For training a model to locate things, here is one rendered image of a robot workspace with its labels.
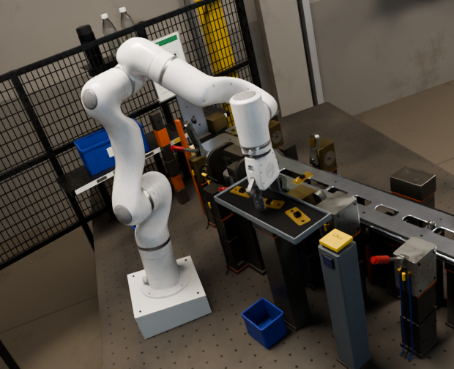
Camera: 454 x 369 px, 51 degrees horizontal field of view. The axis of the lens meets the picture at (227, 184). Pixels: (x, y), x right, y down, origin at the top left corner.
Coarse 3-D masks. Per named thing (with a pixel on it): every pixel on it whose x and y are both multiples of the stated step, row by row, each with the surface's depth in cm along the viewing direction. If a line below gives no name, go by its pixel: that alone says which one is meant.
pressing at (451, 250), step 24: (216, 144) 222; (288, 168) 187; (312, 168) 182; (360, 192) 161; (384, 192) 159; (360, 216) 150; (384, 216) 147; (408, 216) 145; (432, 216) 142; (432, 240) 133
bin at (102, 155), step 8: (88, 136) 227; (96, 136) 229; (104, 136) 231; (144, 136) 224; (80, 144) 227; (88, 144) 229; (96, 144) 214; (104, 144) 216; (144, 144) 226; (80, 152) 219; (88, 152) 214; (96, 152) 216; (104, 152) 218; (112, 152) 219; (88, 160) 215; (96, 160) 217; (104, 160) 219; (112, 160) 221; (88, 168) 219; (96, 168) 218; (104, 168) 220
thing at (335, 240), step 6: (330, 234) 120; (336, 234) 120; (342, 234) 119; (324, 240) 119; (330, 240) 118; (336, 240) 118; (342, 240) 117; (348, 240) 117; (330, 246) 117; (336, 246) 116; (342, 246) 116
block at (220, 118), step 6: (216, 114) 238; (222, 114) 237; (210, 120) 234; (216, 120) 233; (222, 120) 236; (210, 126) 237; (216, 126) 234; (222, 126) 237; (210, 132) 241; (216, 132) 236; (222, 132) 238
